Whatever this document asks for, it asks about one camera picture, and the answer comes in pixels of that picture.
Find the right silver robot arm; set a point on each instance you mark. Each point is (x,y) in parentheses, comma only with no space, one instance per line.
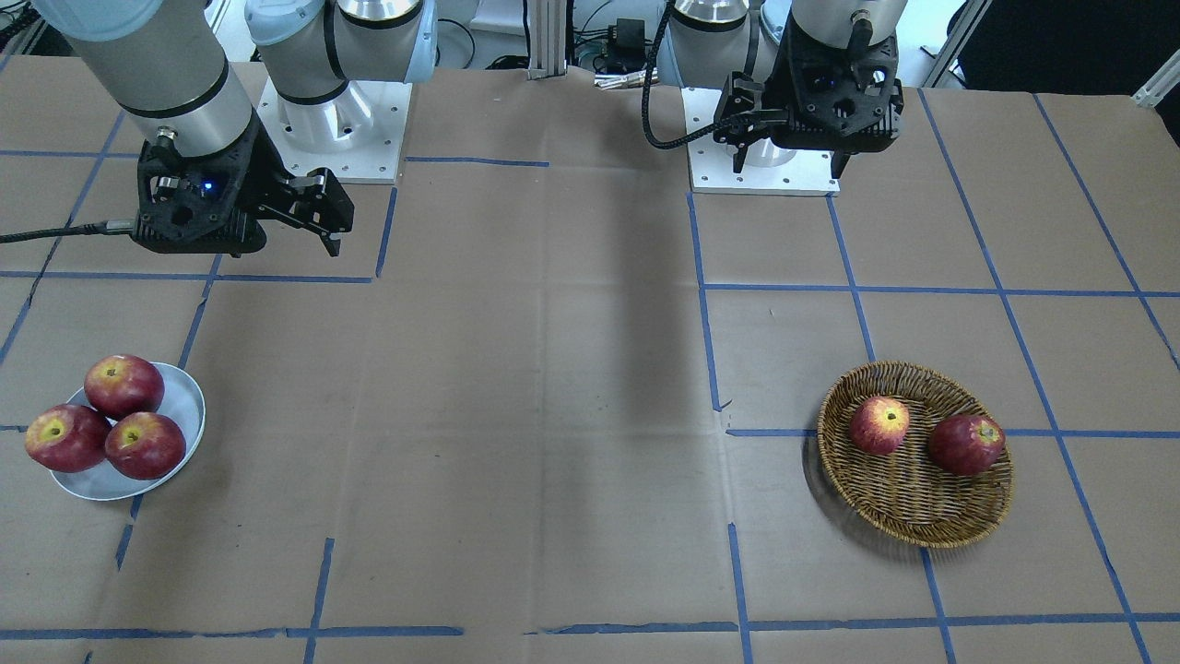
(162,63)

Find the black power adapter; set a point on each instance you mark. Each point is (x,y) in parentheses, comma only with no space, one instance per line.
(626,46)

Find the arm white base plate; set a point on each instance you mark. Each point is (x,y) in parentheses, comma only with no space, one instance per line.
(768,170)
(358,135)

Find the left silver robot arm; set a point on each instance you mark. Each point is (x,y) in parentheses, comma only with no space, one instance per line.
(737,35)

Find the red apple on plate front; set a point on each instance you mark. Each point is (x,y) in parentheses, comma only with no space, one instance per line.
(145,446)

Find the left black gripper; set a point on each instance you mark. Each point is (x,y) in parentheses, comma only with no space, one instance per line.
(774,92)

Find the red yellow apple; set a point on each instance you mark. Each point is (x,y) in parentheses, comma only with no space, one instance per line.
(879,425)

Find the aluminium frame post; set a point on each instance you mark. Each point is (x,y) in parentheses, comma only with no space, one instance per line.
(548,32)

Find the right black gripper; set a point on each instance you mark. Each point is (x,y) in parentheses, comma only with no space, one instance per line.
(265,169)

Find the woven wicker basket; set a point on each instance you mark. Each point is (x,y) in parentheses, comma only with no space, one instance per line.
(904,494)

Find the red apple on plate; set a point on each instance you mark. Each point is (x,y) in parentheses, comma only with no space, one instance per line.
(68,438)
(119,385)
(145,446)

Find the dark red apple in basket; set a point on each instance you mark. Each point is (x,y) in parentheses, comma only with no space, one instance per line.
(966,444)

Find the light blue plate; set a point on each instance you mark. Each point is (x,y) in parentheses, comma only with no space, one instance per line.
(184,403)

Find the red apple on plate back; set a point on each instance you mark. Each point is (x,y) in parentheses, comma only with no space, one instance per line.
(119,385)

